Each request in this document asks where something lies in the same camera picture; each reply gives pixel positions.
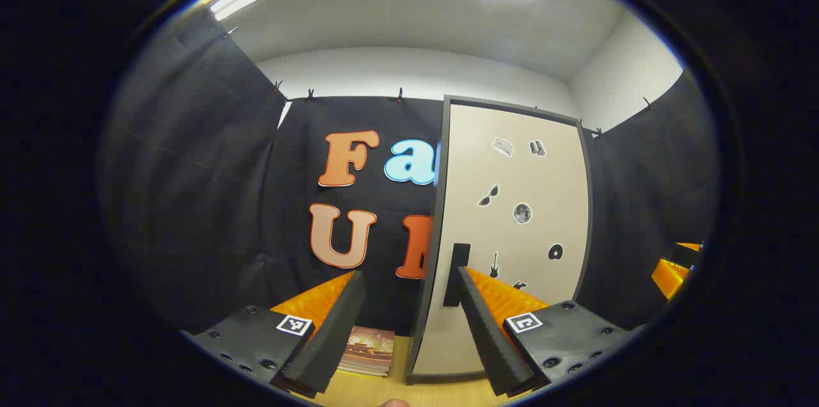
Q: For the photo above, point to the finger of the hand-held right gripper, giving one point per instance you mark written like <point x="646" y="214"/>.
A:
<point x="668" y="279"/>
<point x="688" y="252"/>

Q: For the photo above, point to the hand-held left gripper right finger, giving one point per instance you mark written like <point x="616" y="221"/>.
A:
<point x="489" y="343"/>

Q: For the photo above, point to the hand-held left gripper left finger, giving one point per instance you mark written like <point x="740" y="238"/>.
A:
<point x="336" y="336"/>

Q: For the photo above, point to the grey cabinet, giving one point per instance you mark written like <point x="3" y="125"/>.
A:
<point x="419" y="336"/>

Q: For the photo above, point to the round brown coaster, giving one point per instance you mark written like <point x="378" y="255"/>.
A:
<point x="393" y="403"/>

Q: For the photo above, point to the brown cover book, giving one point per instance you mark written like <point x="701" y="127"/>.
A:
<point x="371" y="343"/>

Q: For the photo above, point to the black backdrop cloth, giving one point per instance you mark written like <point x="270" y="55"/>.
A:
<point x="211" y="202"/>

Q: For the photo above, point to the row of black cloth clips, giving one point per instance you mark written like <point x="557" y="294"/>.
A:
<point x="400" y="96"/>

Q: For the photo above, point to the ceiling light panel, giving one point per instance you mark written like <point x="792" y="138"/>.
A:
<point x="234" y="0"/>

